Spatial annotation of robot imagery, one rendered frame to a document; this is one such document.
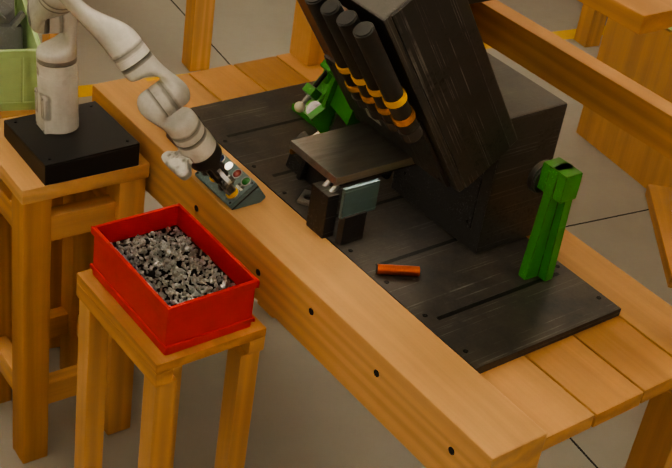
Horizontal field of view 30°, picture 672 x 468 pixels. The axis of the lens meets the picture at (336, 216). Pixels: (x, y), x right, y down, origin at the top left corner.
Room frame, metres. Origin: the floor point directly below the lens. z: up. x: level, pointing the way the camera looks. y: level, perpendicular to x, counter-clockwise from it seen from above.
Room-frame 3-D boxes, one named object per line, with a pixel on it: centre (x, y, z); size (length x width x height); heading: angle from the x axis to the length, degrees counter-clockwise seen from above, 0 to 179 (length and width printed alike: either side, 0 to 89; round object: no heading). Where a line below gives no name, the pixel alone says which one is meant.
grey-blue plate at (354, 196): (2.27, -0.04, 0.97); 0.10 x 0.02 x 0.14; 132
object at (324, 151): (2.31, -0.08, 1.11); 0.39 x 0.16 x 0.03; 132
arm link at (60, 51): (2.54, 0.69, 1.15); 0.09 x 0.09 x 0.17; 24
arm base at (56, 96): (2.54, 0.68, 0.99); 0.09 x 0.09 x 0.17; 37
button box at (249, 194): (2.38, 0.25, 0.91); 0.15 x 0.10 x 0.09; 42
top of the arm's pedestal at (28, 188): (2.54, 0.68, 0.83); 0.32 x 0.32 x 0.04; 40
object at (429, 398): (2.25, 0.11, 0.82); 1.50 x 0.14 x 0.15; 42
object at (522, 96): (2.45, -0.28, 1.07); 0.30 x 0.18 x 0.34; 42
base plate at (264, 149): (2.44, -0.10, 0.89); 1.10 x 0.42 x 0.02; 42
